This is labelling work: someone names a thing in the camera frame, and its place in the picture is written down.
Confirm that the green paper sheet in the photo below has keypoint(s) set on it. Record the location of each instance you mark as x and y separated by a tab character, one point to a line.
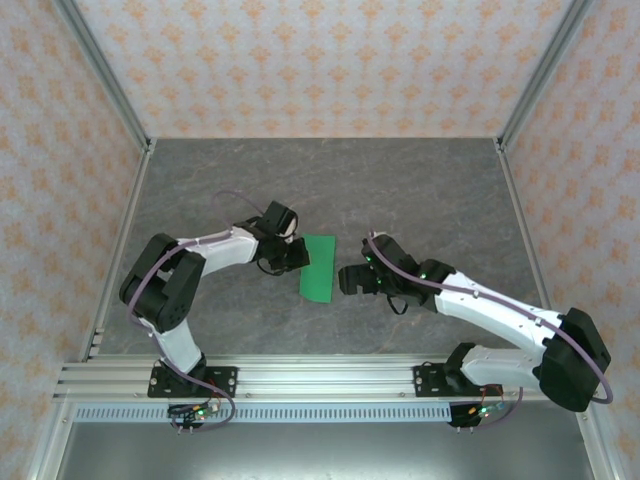
320	270

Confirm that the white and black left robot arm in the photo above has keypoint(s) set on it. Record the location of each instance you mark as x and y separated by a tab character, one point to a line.
160	285

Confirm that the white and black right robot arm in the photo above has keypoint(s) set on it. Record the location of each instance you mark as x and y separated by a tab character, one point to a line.
500	315

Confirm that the grey metal sheet panel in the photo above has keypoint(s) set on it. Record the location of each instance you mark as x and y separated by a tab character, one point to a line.
320	452

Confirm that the small control board with LED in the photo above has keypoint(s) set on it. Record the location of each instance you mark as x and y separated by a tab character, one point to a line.
482	411
200	412

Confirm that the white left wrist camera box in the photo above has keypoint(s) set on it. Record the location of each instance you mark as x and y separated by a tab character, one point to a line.
290	227

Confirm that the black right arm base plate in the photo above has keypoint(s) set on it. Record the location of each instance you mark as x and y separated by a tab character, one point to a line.
425	382

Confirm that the aluminium mounting rail beam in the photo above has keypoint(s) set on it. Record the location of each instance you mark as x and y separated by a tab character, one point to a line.
325	380

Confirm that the aluminium table side rail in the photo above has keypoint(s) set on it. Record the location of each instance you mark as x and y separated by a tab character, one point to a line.
513	190
137	190

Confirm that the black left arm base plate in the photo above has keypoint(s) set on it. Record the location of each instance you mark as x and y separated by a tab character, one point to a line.
225	382

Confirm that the aluminium frame post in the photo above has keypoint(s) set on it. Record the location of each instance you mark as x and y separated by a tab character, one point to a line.
542	70
106	70

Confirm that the aluminium frame leg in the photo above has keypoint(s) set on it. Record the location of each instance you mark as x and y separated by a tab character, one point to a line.
595	445
47	445

